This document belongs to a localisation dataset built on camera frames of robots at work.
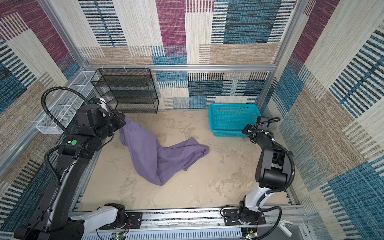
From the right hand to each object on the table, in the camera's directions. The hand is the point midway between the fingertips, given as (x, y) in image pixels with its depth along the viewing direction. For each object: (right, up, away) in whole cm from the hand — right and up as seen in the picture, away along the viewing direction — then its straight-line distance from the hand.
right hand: (249, 133), depth 96 cm
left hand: (-66, +10, -29) cm, 72 cm away
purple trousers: (-55, -17, -5) cm, 58 cm away
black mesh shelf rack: (-83, +30, +13) cm, 89 cm away
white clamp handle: (+6, -41, -26) cm, 49 cm away
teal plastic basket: (-9, +9, +18) cm, 22 cm away
